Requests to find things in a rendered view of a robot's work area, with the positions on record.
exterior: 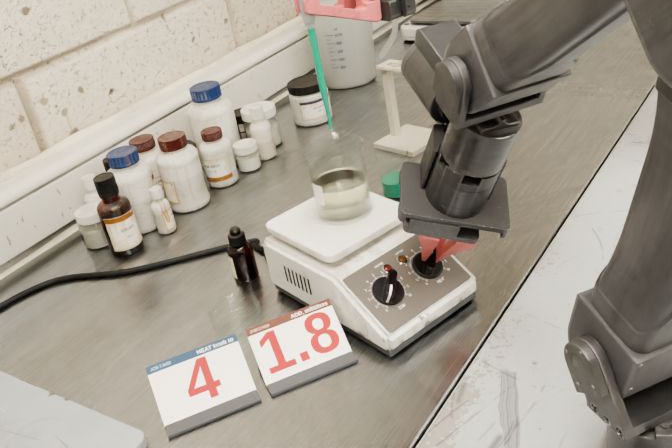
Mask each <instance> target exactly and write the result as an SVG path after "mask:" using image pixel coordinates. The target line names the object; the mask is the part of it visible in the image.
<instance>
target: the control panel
mask: <svg viewBox="0 0 672 448"><path fill-rule="evenodd" d="M419 252H422V246H421V244H420V241H419V239H418V235H417V234H415V235H414V236H412V237H410V238H409V239H407V240H406V241H404V242H402V243H401V244H399V245H397V246H396V247H394V248H393V249H391V250H389V251H388V252H386V253H384V254H383V255H381V256H380V257H378V258H376V259H375V260H373V261H371V262H370V263H368V264H367V265H365V266H363V267H362V268H360V269H359V270H357V271H355V272H354V273H352V274H350V275H349V276H347V277H346V278H344V279H343V280H342V281H343V282H344V283H345V285H346V286H347V287H348V288H349V289H350V290H351V291H352V292H353V293H354V295H355V296H356V297H357V298H358V299H359V300H360V301H361V302H362V303H363V305H364V306H365V307H366V308H367V309H368V310H369V311H370V312H371V314H372V315H373V316H374V317H375V318H376V319H377V320H378V321H379V322H380V324H381V325H382V326H383V327H384V328H385V329H386V330H387V331H388V332H389V333H392V332H394V331H395V330H397V329H398V328H400V327H401V326H403V325H404V324H405V323H407V322H408V321H410V320H411V319H413V318H414V317H416V316H417V315H418V314H420V313H421V312H423V311H424V310H426V309H427V308H428V307H430V306H431V305H433V304H434V303H436V302H437V301H439V300H440V299H441V298H443V297H444V296H446V295H447V294H449V293H450V292H452V291H453V290H454V289H456V288H457V287H459V286H460V285H462V284H463V283H464V282H466V281H467V280H469V279H470V277H471V276H470V275H469V274H468V273H467V272H466V271H465V270H464V269H463V268H462V267H461V266H460V265H459V264H458V263H457V262H456V261H455V260H454V259H453V258H452V257H451V256H448V257H446V258H444V259H443V260H441V261H442V263H443V270H442V273H441V274H440V275H439V276H438V277H436V278H433V279H427V278H423V277H421V276H420V275H418V274H417V273H416V272H415V271H414V269H413V266H412V261H413V258H414V256H415V255H416V254H417V253H419ZM400 256H404V257H405V258H406V261H405V262H404V263H402V262H400V261H399V260H398V258H399V257H400ZM385 265H390V266H391V267H392V269H395V270H396V271H397V280H398V281H399V282H400V283H401V284H402V286H403V288H404V296H403V299H402V300H401V301H400V302H399V303H398V304H396V305H385V304H382V303H380V302H379V301H378V300H376V298H375V297H374V295H373V293H372V286H373V284H374V282H375V281H376V280H377V279H378V278H380V277H385V276H387V274H388V271H386V270H385V269H384V267H385Z"/></svg>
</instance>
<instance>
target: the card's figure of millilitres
mask: <svg viewBox="0 0 672 448"><path fill-rule="evenodd" d="M250 337H251V339H252V342H253V344H254V347H255V349H256V352H257V355H258V357H259V360H260V362H261V365H262V368H263V370H264V373H265V375H266V378H269V377H271V376H274V375H276V374H279V373H281V372H284V371H287V370H289V369H292V368H294V367H297V366H299V365H302V364H304V363H307V362H309V361H312V360H314V359H317V358H319V357H322V356H324V355H327V354H329V353H332V352H334V351H337V350H339V349H342V348H344V347H347V345H346V343H345V341H344V338H343V336H342V334H341V331H340V329H339V327H338V324H337V322H336V320H335V318H334V315H333V313H332V311H331V308H330V306H328V307H325V308H323V309H320V310H318V311H315V312H312V313H310V314H307V315H304V316H302V317H299V318H297V319H294V320H291V321H289V322H286V323H283V324H281V325H278V326H276V327H273V328H270V329H268V330H265V331H262V332H260V333H257V334H255V335H252V336H250Z"/></svg>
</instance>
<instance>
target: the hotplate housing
mask: <svg viewBox="0 0 672 448"><path fill-rule="evenodd" d="M414 235H415V234H410V233H406V232H405V231H404V230H403V222H402V223H401V224H399V225H397V226H396V227H394V228H392V229H391V230H389V231H387V232H385V233H384V234H382V235H380V236H379V237H377V238H375V239H374V240H372V241H370V242H369V243H367V244H365V245H364V246H362V247H360V248H359V249H357V250H355V251H354V252H352V253H350V254H349V255H347V256H345V257H344V258H342V259H340V260H338V261H336V262H331V263H328V262H324V261H322V260H320V259H318V258H316V257H314V256H312V255H310V254H308V253H306V252H304V251H302V250H301V249H299V248H297V247H295V246H293V245H291V244H289V243H287V242H285V241H283V240H281V239H279V238H277V237H275V236H273V235H270V236H269V237H267V238H265V240H264V243H263V248H264V252H265V256H266V260H267V264H268V268H269V272H270V276H271V280H272V283H274V284H275V288H276V289H278V290H280V291H281V292H283V293H285V294H286V295H288V296H290V297H291V298H293V299H295V300H296V301H298V302H300V303H301V304H303V305H305V306H306V307H307V306H309V305H312V304H315V303H317V302H320V301H323V300H325V299H328V298H329V300H330V302H331V304H332V307H333V309H334V311H335V314H336V316H337V318H338V320H339V323H340V325H341V327H342V328H343V329H345V330H346V331H348V332H350V333H351V334H353V335H355V336H356V337H358V338H360V339H361V340H363V341H365V342H366V343H368V344H370V345H371V346H373V347H375V348H376V349H378V350H380V351H381V352H383V353H385V354H386V355H388V356H390V357H392V356H394V355H395V354H396V353H398V352H399V351H401V350H402V349H403V348H405V347H406V346H408V345H409V344H410V343H412V342H413V341H414V340H416V339H417V338H419V337H420V336H421V335H423V334H424V333H426V332H427V331H428V330H430V329H431V328H433V327H434V326H435V325H437V324H438V323H440V322H441V321H442V320H444V319H445V318H447V317H448V316H449V315H451V314H452V313H454V312H455V311H456V310H458V309H459V308H461V307H462V306H463V305H465V304H466V303H468V302H469V301H470V300H472V299H473V298H474V297H476V292H475V291H476V290H477V288H476V279H475V276H474V275H473V274H472V273H471V272H470V271H469V270H468V269H467V268H466V267H465V266H464V265H463V264H462V263H461V262H460V261H459V260H458V259H457V258H456V257H455V256H454V255H450V256H451V257H452V258H453V259H454V260H455V261H456V262H457V263H458V264H459V265H460V266H461V267H462V268H463V269H464V270H465V271H466V272H467V273H468V274H469V275H470V276H471V277H470V279H469V280H467V281H466V282H464V283H463V284H462V285H460V286H459V287H457V288H456V289H454V290H453V291H452V292H450V293H449V294H447V295H446V296H444V297H443V298H441V299H440V300H439V301H437V302H436V303H434V304H433V305H431V306H430V307H428V308H427V309H426V310H424V311H423V312H421V313H420V314H418V315H417V316H416V317H414V318H413V319H411V320H410V321H408V322H407V323H405V324H404V325H403V326H401V327H400V328H398V329H397V330H395V331H394V332H392V333H389V332H388V331H387V330H386V329H385V328H384V327H383V326H382V325H381V324H380V322H379V321H378V320H377V319H376V318H375V317H374V316H373V315H372V314H371V312H370V311H369V310H368V309H367V308H366V307H365V306H364V305H363V303H362V302H361V301H360V300H359V299H358V298H357V297H356V296H355V295H354V293H353V292H352V291H351V290H350V289H349V288H348V287H347V286H346V285H345V283H344V282H343V281H342V280H343V279H344V278H346V277H347V276H349V275H350V274H352V273H354V272H355V271H357V270H359V269H360V268H362V267H363V266H365V265H367V264H368V263H370V262H371V261H373V260H375V259H376V258H378V257H380V256H381V255H383V254H384V253H386V252H388V251H389V250H391V249H393V248H394V247H396V246H397V245H399V244H401V243H402V242H404V241H406V240H407V239H409V238H410V237H412V236H414Z"/></svg>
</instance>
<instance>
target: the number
mask: <svg viewBox="0 0 672 448"><path fill-rule="evenodd" d="M151 377H152V380H153V383H154V386H155V389H156V392H157V395H158V398H159V402H160V405H161V408H162V411H163V414H164V417H165V419H166V418H169V417H172V416H174V415H177V414H179V413H182V412H184V411H187V410H189V409H192V408H194V407H197V406H199V405H202V404H204V403H207V402H209V401H212V400H214V399H217V398H219V397H222V396H224V395H227V394H229V393H232V392H234V391H237V390H239V389H242V388H244V387H247V386H249V385H252V384H251V382H250V379H249V376H248V374H247V371H246V369H245V366H244V363H243V361H242V358H241V355H240V353H239V350H238V347H237V345H236V342H234V343H231V344H229V345H226V346H223V347H221V348H218V349H216V350H213V351H210V352H208V353H205V354H202V355H200V356H197V357H195V358H192V359H189V360H187V361H184V362H181V363H179V364H176V365H174V366H171V367H168V368H166V369H163V370H160V371H158V372H155V373H153V374H151Z"/></svg>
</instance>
